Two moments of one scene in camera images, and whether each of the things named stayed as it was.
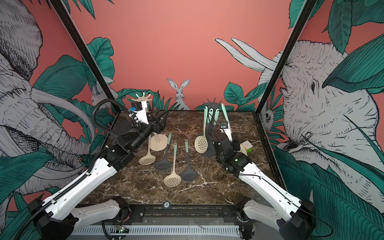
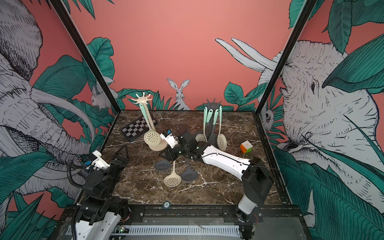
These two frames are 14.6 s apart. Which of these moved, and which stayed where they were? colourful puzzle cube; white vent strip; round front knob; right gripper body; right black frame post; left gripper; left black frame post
Moved: right gripper body; left gripper
Stayed: round front knob; left black frame post; right black frame post; colourful puzzle cube; white vent strip
